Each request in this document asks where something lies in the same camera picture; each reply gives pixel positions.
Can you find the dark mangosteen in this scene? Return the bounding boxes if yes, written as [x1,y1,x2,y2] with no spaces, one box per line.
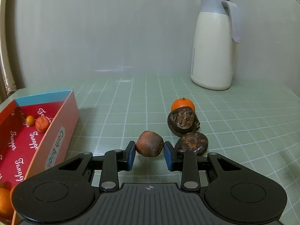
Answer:
[167,107,200,137]
[175,132,209,156]

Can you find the dark red round fruit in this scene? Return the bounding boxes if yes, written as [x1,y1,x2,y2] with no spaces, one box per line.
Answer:
[136,130,164,158]

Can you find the red strawberry-like fruit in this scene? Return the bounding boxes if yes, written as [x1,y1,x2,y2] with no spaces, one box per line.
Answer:
[35,116,50,133]

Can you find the small kumquat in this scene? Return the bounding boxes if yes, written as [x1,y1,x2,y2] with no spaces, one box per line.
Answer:
[25,115,35,126]

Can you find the large front orange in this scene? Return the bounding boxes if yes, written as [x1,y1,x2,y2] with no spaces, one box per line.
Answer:
[0,188,14,220]

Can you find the green grid table mat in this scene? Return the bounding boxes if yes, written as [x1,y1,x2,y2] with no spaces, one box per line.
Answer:
[1,78,299,224]

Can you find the colourful cardboard box tray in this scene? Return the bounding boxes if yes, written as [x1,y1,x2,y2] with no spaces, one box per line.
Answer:
[0,89,80,225]

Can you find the beige satin curtain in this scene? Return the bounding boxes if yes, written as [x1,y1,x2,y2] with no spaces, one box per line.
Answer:
[0,0,17,103]

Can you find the white thermos jug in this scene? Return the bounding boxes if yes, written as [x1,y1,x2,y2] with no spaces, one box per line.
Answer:
[191,0,242,90]

